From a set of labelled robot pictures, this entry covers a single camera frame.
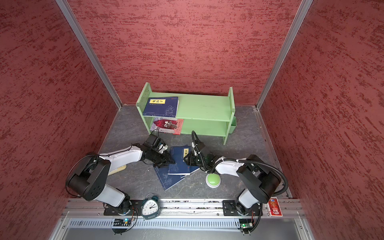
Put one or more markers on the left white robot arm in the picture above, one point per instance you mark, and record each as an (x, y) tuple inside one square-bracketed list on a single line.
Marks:
[(88, 178)]

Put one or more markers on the aluminium corner post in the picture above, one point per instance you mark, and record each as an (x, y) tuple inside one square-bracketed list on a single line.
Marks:
[(80, 35), (291, 35)]

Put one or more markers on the cream calculator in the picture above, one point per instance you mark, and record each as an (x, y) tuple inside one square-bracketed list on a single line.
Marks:
[(116, 170)]

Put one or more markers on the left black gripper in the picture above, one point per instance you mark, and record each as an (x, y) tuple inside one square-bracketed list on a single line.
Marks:
[(165, 160)]

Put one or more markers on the red card pack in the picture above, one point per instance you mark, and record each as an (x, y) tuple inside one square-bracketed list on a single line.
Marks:
[(274, 209)]

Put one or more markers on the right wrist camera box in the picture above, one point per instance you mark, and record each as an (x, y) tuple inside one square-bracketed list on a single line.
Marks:
[(198, 148)]

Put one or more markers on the teal alarm clock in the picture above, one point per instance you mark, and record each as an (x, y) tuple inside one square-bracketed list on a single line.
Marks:
[(150, 208)]

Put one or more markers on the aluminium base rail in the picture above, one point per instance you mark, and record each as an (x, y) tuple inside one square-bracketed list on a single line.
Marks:
[(177, 214)]

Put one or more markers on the green wooden shelf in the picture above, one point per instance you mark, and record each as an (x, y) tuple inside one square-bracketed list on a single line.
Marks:
[(207, 115)]

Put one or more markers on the pink illustrated book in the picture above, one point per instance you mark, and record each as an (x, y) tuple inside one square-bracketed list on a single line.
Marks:
[(168, 126)]

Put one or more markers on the right aluminium corner post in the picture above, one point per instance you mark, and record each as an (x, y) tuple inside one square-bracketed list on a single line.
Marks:
[(291, 35)]

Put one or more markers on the green push button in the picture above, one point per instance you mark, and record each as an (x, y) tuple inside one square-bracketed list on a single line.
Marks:
[(213, 180)]

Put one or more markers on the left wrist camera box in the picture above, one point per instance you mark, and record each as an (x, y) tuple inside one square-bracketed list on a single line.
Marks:
[(155, 143)]

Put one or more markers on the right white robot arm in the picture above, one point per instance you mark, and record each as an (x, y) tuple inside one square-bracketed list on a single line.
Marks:
[(262, 180)]

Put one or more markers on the circuit board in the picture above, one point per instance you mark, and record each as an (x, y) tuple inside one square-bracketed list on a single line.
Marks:
[(120, 226), (246, 226)]

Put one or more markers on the left circuit board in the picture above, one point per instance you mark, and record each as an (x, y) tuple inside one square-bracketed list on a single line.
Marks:
[(120, 226)]

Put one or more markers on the left aluminium corner post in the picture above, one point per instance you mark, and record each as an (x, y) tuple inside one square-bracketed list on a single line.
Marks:
[(80, 35)]

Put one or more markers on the blue book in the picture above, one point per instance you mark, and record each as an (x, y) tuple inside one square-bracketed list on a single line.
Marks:
[(166, 107), (180, 168), (167, 181)]

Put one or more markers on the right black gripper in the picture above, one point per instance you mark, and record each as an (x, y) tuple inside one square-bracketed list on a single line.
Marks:
[(190, 159)]

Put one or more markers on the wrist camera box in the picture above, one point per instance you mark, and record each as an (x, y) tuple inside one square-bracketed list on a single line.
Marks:
[(155, 143), (198, 148)]

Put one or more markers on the right circuit board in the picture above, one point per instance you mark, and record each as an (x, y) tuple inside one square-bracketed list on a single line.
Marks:
[(246, 226)]

